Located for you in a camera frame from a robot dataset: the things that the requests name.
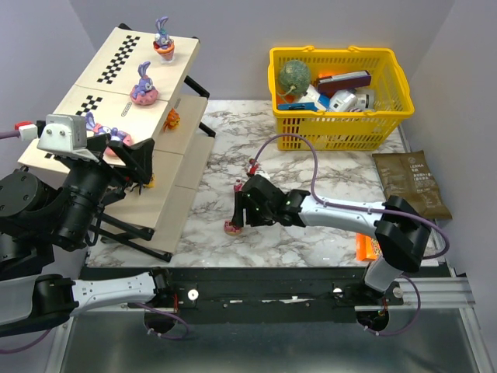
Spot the strawberry tart toy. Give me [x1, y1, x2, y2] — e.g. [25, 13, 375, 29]
[224, 220, 243, 236]

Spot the purple bunny pink donut toy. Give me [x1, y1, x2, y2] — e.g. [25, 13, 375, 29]
[85, 112, 134, 152]

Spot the black dragon toy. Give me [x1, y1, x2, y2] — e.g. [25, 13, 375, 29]
[130, 175, 155, 195]

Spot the strawberry cake slice toy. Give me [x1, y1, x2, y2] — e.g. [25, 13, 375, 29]
[246, 159, 259, 177]

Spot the orange dragon toy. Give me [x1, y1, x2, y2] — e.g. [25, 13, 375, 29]
[162, 108, 180, 131]

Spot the purple bunny cupcake toy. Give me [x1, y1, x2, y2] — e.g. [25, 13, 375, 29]
[153, 16, 175, 64]

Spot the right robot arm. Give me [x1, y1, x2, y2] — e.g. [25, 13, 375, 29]
[224, 175, 430, 293]

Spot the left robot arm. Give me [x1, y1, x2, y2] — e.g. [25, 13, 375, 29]
[1, 135, 171, 336]

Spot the beige tiered shelf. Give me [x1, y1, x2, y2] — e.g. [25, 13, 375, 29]
[16, 22, 217, 262]

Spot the yellow plastic basket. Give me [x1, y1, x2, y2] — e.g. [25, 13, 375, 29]
[268, 46, 415, 151]

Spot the blue box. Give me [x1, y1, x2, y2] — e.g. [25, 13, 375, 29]
[277, 102, 318, 111]

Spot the orange snack box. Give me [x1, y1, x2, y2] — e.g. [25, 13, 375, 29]
[356, 233, 381, 261]

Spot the green melon ball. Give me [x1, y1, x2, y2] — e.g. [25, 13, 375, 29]
[278, 59, 311, 96]

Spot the purple box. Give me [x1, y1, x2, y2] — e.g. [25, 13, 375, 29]
[317, 70, 372, 94]

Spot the brown coffee bag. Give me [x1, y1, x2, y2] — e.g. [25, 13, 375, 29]
[373, 151, 452, 221]

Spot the white bottle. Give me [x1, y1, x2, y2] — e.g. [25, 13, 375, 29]
[355, 87, 376, 110]

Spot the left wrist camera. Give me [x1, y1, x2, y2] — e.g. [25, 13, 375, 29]
[36, 114, 98, 162]

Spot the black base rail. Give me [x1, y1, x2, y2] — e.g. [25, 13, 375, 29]
[72, 267, 403, 324]

